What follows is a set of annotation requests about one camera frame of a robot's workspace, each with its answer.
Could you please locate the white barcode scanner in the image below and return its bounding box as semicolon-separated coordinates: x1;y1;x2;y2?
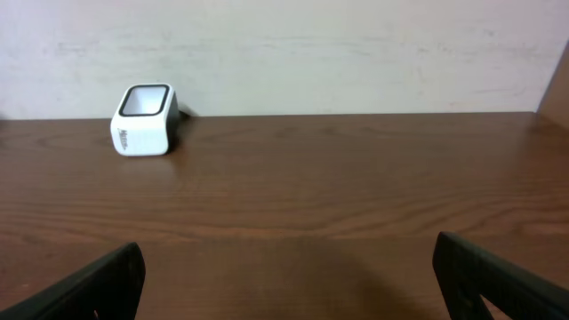
110;83;180;156

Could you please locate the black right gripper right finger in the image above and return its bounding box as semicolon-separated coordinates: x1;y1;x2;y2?
432;232;568;320

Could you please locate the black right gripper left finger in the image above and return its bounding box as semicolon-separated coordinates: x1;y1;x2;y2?
1;243;146;320

